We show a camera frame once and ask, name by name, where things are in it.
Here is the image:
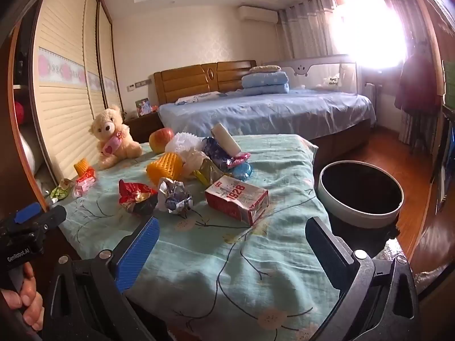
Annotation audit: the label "red apple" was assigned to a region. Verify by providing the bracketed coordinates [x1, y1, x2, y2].
[148, 128, 175, 154]

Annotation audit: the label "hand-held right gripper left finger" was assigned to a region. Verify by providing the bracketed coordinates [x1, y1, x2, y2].
[42, 216, 167, 341]

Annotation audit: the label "stack of green boxes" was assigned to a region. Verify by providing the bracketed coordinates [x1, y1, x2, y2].
[442, 59, 455, 96]

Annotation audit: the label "wooden nightstand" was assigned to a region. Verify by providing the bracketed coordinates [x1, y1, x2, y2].
[124, 112, 164, 144]

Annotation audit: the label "large yellow foam fruit net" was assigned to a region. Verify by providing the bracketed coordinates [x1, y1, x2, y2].
[146, 152, 183, 187]

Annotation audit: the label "red snack bag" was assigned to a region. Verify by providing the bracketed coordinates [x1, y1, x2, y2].
[118, 179, 159, 217]

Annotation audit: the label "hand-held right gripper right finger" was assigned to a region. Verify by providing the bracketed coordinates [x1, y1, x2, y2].
[305, 216, 420, 341]

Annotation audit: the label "yellow gold wrapper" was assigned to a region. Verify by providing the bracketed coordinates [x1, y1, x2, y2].
[194, 159, 224, 185]

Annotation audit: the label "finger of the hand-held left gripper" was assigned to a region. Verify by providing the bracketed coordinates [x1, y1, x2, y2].
[26, 205, 67, 236]
[13, 202, 42, 225]

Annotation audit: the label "wooden headboard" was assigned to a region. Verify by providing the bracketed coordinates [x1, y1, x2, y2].
[154, 60, 257, 106]

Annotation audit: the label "small patterned pillow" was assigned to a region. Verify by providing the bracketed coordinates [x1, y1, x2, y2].
[249, 65, 281, 75]

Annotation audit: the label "wardrobe with slatted doors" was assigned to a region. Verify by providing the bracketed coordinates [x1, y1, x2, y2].
[11, 0, 125, 189]

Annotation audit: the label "white round trash bin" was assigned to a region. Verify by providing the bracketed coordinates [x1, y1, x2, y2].
[317, 161, 405, 230]

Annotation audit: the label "white air conditioner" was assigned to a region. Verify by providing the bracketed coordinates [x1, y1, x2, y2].
[238, 5, 278, 22]

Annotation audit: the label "green floral blanket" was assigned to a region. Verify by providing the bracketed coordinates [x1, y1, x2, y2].
[59, 134, 342, 341]

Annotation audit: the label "grey bed guard rail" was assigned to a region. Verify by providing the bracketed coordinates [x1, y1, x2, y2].
[263, 54, 358, 95]

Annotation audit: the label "hanging red clothes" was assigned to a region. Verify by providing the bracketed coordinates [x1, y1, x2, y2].
[394, 48, 441, 114]

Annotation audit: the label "red white candy wrapper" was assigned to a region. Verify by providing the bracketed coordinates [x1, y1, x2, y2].
[72, 169, 96, 198]

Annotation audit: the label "beige teddy bear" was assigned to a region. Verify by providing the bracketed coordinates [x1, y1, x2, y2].
[89, 105, 143, 170]

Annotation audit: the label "blue foil snack bag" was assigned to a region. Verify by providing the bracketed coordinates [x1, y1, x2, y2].
[202, 137, 235, 169]

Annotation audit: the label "white rounded bag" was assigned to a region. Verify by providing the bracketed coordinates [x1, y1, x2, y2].
[19, 131, 36, 175]

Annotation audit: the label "red white carton box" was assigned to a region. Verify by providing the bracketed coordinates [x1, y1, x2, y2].
[204, 175, 269, 226]

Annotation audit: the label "person's left hand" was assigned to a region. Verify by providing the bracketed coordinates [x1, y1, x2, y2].
[0, 273, 44, 331]

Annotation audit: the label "silver foil sheet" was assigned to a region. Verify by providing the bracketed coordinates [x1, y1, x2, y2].
[384, 236, 443, 285]

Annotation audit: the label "bed with blue sheet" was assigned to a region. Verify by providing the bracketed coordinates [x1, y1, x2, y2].
[157, 90, 377, 160]

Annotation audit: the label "folded blue pillows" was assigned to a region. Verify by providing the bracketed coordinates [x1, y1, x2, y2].
[241, 71, 290, 96]

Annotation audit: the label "white foam fruit net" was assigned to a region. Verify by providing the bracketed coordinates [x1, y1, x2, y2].
[164, 131, 203, 157]

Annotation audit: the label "pink round packet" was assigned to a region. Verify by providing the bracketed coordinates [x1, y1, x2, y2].
[223, 152, 251, 169]

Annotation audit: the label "photo frame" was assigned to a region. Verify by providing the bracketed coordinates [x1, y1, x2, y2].
[135, 97, 152, 117]

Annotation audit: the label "green snack wrapper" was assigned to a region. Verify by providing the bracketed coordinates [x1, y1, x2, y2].
[50, 178, 75, 201]

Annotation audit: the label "grey patterned curtain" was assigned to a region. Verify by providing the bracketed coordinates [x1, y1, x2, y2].
[383, 0, 439, 153]
[278, 0, 338, 66]

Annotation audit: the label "blue white printed pillow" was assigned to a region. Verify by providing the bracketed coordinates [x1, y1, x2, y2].
[176, 92, 228, 105]

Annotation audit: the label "silver foil ball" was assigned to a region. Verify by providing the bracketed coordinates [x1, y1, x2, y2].
[157, 177, 194, 214]

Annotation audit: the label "blue round packet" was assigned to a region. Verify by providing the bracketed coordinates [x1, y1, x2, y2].
[231, 163, 254, 181]

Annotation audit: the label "white plastic box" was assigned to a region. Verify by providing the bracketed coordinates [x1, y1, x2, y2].
[210, 122, 240, 157]

